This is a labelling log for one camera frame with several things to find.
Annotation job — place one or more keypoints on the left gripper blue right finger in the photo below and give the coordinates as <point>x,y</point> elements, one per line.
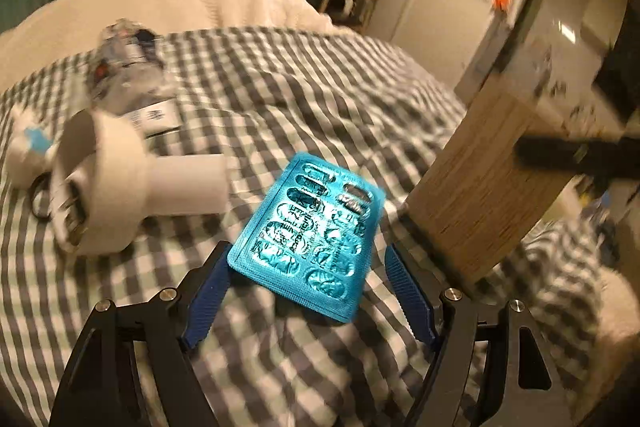
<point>417,293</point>

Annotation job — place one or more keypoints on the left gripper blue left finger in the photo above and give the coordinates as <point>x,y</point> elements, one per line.
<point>201,293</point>

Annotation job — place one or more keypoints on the brown cardboard box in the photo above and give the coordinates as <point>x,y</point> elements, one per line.
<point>478,200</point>

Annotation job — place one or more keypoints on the white tube with blue label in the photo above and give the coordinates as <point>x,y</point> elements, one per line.
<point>30,151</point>

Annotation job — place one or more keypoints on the blue pill blister pack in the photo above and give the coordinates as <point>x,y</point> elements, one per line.
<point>310,239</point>

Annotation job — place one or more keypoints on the cream white bed quilt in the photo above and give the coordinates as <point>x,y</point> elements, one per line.
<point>66,27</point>

